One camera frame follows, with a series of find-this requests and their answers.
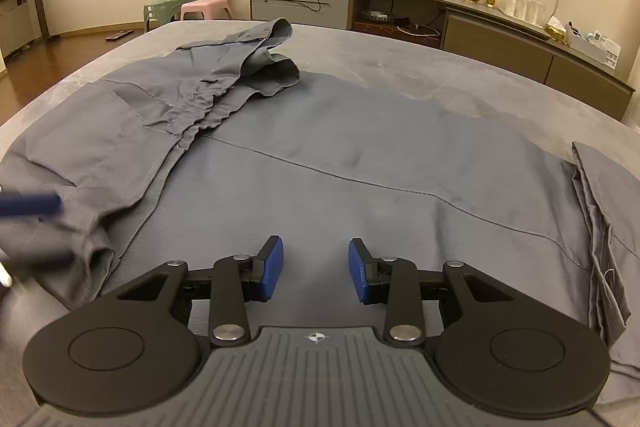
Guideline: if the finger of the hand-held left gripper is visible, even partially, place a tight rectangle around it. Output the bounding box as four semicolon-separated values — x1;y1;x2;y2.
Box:
0;237;78;269
0;192;64;221

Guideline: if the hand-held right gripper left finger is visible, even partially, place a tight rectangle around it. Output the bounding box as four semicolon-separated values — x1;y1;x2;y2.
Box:
116;235;284;348

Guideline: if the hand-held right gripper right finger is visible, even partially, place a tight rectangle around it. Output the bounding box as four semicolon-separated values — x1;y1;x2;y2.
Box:
348;238;516;347

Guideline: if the grey work garment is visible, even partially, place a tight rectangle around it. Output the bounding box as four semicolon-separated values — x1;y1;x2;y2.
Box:
0;19;640;403

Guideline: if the long grey tv cabinet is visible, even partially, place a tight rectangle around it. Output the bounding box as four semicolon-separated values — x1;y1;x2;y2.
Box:
244;0;636;122

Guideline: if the gold tissue box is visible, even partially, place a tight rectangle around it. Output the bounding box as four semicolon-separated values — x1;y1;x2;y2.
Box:
545;19;568;44

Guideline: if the cluster of clear glasses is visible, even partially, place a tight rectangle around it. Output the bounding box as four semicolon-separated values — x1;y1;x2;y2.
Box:
499;0;547;28

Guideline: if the white box with papers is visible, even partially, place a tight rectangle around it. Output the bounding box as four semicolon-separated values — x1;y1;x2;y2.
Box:
565;22;622;70

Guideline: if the white cable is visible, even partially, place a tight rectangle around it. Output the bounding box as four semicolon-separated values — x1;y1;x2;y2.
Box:
395;24;441;40

